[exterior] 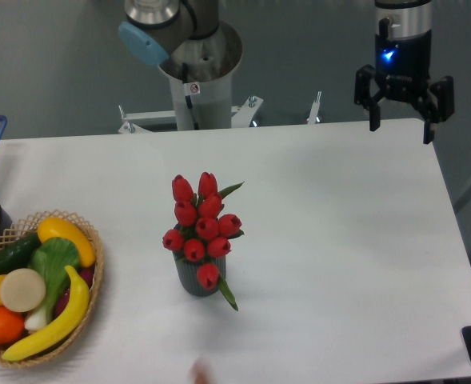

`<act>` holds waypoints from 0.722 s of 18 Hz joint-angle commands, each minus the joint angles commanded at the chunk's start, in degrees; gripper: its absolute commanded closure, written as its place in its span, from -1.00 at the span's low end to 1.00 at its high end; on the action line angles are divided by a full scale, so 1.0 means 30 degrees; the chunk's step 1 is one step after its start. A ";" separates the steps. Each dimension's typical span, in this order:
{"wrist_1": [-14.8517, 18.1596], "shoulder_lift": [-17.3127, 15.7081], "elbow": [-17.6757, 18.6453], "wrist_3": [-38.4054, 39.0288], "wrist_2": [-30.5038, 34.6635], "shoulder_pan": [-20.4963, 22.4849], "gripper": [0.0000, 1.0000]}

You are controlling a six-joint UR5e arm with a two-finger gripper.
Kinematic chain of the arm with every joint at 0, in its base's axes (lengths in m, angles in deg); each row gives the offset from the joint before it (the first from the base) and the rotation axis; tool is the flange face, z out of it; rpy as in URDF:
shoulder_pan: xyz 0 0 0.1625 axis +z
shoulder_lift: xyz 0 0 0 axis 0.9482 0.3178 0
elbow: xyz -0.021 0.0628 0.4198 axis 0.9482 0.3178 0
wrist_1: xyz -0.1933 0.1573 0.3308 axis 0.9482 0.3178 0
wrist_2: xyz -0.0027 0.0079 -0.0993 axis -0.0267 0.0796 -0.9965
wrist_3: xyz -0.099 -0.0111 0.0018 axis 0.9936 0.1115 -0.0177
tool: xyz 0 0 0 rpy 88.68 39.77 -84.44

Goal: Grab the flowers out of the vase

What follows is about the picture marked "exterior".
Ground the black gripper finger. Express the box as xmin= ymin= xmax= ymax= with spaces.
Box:
xmin=413 ymin=75 xmax=454 ymax=145
xmin=354 ymin=65 xmax=383 ymax=132

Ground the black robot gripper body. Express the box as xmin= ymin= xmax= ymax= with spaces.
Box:
xmin=374 ymin=30 xmax=432 ymax=102

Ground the red tulip bouquet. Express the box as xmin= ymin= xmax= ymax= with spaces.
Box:
xmin=162 ymin=172 xmax=244 ymax=310

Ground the grey robot arm base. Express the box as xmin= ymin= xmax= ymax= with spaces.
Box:
xmin=118 ymin=0 xmax=242 ymax=130

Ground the grey ribbed vase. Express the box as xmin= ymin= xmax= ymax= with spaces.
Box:
xmin=172 ymin=223 xmax=228 ymax=298

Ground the blurred fingertip at bottom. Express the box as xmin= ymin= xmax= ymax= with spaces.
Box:
xmin=190 ymin=359 xmax=214 ymax=384

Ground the dark red vegetable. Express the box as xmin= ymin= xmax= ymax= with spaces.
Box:
xmin=54 ymin=266 xmax=95 ymax=317

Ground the green bok choy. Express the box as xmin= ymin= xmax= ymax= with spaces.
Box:
xmin=25 ymin=238 xmax=80 ymax=334

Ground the woven wicker basket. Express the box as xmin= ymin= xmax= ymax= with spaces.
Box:
xmin=0 ymin=210 xmax=104 ymax=368

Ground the yellow banana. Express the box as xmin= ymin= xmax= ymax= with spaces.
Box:
xmin=2 ymin=266 xmax=90 ymax=362

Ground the dark green cucumber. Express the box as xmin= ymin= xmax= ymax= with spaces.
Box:
xmin=0 ymin=233 xmax=41 ymax=275

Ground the beige round disc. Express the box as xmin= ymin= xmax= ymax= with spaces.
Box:
xmin=0 ymin=268 xmax=46 ymax=313

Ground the orange fruit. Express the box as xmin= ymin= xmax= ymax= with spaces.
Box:
xmin=0 ymin=306 xmax=25 ymax=345

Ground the white metal mounting frame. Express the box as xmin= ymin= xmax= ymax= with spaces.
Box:
xmin=118 ymin=90 xmax=323 ymax=134

